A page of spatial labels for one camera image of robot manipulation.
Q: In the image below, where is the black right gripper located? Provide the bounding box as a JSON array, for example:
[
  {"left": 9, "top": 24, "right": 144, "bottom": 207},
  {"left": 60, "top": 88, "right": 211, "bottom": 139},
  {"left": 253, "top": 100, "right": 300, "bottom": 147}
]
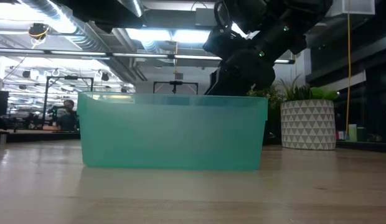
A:
[{"left": 205, "top": 49, "right": 276, "bottom": 96}]

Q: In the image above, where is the teal translucent plastic basket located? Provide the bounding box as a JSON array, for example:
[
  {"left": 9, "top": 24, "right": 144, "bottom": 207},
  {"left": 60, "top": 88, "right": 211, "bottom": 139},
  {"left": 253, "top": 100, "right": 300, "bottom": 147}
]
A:
[{"left": 77, "top": 91, "right": 268, "bottom": 171}]

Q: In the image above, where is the grey junction box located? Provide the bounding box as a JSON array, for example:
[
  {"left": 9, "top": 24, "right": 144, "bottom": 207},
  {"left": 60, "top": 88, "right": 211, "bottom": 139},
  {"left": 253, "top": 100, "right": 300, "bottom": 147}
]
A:
[{"left": 194, "top": 7, "right": 217, "bottom": 27}]

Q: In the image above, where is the succulent in patterned white pot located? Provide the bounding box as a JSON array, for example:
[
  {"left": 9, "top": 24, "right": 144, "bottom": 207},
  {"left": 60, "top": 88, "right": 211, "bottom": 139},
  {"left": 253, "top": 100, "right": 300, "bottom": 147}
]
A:
[{"left": 279, "top": 76, "right": 339, "bottom": 151}]

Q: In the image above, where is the long ceiling light bar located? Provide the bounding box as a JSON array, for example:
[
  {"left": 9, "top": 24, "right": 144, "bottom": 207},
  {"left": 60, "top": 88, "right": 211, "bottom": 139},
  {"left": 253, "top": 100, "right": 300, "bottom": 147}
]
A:
[{"left": 0, "top": 48, "right": 295, "bottom": 65}]

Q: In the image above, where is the pale green cup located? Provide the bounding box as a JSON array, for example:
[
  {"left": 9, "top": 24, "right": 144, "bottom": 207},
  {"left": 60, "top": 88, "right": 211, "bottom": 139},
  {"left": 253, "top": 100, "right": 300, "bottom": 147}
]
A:
[{"left": 348, "top": 124, "right": 358, "bottom": 142}]

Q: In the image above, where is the white ceiling box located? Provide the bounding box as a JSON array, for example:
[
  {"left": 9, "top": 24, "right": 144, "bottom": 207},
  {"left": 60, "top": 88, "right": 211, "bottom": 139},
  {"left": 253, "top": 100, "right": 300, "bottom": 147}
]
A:
[{"left": 328, "top": 0, "right": 376, "bottom": 16}]

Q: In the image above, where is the dark green cup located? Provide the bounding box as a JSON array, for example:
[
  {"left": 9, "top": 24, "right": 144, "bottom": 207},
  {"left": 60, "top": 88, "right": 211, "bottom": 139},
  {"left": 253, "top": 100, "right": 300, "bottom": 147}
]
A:
[{"left": 357, "top": 126, "right": 369, "bottom": 142}]

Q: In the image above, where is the person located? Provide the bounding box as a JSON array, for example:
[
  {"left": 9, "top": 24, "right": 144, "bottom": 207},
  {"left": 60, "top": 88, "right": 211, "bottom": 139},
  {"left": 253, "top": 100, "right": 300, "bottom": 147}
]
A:
[{"left": 54, "top": 99, "right": 79, "bottom": 131}]

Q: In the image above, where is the black monitor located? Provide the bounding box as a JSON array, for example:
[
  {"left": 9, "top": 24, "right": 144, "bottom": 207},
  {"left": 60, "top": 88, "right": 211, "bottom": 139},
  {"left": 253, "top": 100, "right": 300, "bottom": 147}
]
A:
[{"left": 0, "top": 90, "right": 9, "bottom": 116}]

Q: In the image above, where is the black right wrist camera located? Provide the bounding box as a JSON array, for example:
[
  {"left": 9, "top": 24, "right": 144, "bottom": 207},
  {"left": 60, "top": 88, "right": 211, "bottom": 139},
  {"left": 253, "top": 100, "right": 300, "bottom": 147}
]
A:
[{"left": 202, "top": 27, "right": 244, "bottom": 60}]

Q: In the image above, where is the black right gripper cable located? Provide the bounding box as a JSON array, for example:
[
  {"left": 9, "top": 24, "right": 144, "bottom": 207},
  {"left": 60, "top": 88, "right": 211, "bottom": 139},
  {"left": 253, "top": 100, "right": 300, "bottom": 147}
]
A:
[{"left": 213, "top": 0, "right": 233, "bottom": 30}]

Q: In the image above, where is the low black rig frame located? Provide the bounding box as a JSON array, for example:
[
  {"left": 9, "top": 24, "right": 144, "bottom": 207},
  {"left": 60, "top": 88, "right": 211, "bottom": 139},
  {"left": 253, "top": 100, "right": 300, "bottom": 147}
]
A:
[{"left": 153, "top": 80, "right": 199, "bottom": 95}]

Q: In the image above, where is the hanging yellow cord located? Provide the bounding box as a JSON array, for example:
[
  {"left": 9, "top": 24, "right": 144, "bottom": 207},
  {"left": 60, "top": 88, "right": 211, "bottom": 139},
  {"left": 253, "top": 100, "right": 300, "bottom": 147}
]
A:
[{"left": 173, "top": 41, "right": 184, "bottom": 81}]

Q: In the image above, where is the long yellow power cable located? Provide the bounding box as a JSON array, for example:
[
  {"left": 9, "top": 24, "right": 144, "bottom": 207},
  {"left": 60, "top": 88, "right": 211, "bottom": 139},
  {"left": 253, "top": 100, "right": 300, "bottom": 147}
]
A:
[{"left": 345, "top": 0, "right": 352, "bottom": 140}]

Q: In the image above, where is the silver ventilation duct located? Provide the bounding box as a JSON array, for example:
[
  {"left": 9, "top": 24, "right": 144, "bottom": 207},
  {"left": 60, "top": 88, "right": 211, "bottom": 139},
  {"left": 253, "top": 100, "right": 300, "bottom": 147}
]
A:
[{"left": 20, "top": 0, "right": 144, "bottom": 82}]

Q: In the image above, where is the tall black rig frame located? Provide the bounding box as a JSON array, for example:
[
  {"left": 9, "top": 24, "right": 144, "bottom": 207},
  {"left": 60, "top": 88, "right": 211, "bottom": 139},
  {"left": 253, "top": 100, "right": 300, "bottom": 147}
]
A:
[{"left": 42, "top": 75, "right": 95, "bottom": 126}]

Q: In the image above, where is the black aluminium table frame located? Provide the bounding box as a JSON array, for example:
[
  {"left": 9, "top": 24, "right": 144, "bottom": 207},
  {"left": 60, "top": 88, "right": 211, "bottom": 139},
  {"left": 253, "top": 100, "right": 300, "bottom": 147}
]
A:
[{"left": 0, "top": 129, "right": 386, "bottom": 153}]

